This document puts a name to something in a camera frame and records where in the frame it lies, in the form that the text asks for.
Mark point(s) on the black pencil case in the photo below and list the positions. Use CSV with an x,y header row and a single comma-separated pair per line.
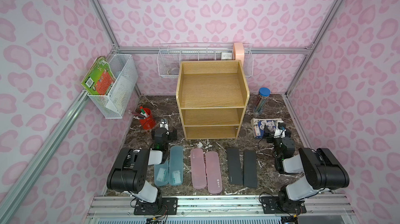
x,y
234,166
250,169

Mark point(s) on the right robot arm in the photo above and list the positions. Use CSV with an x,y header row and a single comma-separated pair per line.
x,y
320,168

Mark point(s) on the blue-lid pencil tube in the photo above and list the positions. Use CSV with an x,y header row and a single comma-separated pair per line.
x,y
263,95

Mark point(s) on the white paper in basket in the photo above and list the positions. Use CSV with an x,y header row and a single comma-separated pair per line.
x,y
120,95

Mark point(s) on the green red booklet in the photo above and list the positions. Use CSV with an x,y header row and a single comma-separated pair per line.
x,y
99,79

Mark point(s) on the white mesh basket left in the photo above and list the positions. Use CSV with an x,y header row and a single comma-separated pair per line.
x,y
121,65

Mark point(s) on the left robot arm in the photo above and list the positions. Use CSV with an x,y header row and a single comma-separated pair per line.
x,y
129,171

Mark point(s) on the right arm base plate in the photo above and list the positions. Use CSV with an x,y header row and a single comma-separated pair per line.
x,y
275,205

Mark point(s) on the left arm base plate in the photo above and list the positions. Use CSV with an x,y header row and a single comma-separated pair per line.
x,y
159,207

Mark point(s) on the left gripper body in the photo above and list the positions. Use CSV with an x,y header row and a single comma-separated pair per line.
x,y
166,129

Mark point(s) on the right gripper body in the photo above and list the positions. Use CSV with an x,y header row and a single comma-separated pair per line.
x,y
273,133

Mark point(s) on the blue white box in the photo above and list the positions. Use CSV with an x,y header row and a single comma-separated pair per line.
x,y
258,126

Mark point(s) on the red pen cup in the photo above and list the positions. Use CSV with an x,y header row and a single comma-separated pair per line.
x,y
148,122

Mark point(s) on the pink pencil case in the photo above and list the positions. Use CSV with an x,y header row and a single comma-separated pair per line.
x,y
198,169
213,173

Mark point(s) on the wooden three-tier shelf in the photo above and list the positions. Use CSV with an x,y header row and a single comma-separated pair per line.
x,y
212,97

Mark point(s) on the small white socket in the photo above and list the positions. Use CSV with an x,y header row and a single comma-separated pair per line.
x,y
226,56

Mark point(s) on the pink box in rack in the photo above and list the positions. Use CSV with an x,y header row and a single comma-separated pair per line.
x,y
238,52

